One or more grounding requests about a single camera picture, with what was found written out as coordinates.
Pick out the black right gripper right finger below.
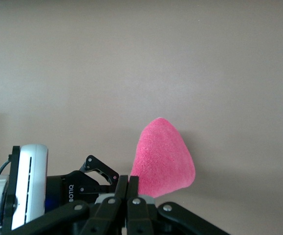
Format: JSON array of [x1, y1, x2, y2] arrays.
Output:
[[127, 176, 230, 235]]

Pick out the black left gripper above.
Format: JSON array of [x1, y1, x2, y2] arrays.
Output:
[[45, 154, 119, 215]]

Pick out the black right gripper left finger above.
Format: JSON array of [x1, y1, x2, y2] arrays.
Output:
[[16, 175, 129, 235]]

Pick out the pink microfibre towel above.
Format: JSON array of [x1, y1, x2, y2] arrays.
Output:
[[129, 117, 196, 198]]

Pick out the brown table cover sheet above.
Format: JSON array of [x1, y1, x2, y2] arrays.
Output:
[[0, 0, 283, 235]]

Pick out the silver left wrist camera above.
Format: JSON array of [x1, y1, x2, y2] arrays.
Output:
[[1, 143, 49, 232]]

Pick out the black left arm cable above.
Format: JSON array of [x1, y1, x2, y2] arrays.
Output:
[[0, 154, 12, 176]]

